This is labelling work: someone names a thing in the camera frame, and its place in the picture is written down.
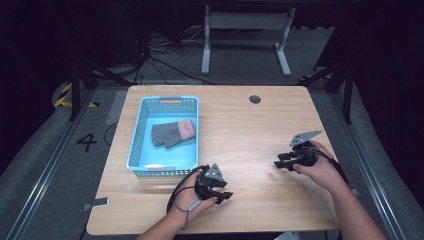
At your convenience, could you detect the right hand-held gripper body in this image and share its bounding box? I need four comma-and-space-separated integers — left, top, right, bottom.
288, 129, 324, 168

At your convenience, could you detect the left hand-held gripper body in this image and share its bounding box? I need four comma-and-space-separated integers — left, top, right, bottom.
194, 162, 225, 201

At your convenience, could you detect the blue plastic basket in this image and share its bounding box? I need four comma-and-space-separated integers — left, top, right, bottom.
125, 95, 200, 178

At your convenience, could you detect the grey glove with pink cuff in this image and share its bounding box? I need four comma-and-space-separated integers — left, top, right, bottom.
151, 118, 197, 147
162, 132, 193, 149

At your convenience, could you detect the person's left hand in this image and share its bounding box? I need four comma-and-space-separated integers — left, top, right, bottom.
172, 172, 220, 220

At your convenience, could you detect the person's right hand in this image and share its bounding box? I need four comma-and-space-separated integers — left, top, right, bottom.
292, 140, 348, 195

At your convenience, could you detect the black metal stand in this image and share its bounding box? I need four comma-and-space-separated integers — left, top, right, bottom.
67, 59, 135, 122
299, 61, 355, 125

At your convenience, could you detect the yellow black hazard tape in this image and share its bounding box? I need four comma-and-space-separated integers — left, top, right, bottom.
53, 82, 100, 109

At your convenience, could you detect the thin wrist strap grey toggle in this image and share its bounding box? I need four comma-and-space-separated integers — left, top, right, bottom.
174, 185, 203, 231

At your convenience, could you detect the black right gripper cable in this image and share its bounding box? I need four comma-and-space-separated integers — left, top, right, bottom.
308, 146, 351, 188

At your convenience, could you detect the aluminium floor rail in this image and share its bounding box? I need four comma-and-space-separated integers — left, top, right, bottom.
328, 92, 408, 240
4, 89, 98, 240

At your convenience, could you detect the thin black floor cable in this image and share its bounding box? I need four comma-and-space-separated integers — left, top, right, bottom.
102, 121, 120, 147

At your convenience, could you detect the white metal desk frame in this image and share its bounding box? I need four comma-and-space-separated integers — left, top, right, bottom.
200, 4, 297, 78

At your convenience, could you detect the bundle of black floor cables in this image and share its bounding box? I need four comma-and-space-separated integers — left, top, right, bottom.
132, 25, 215, 86

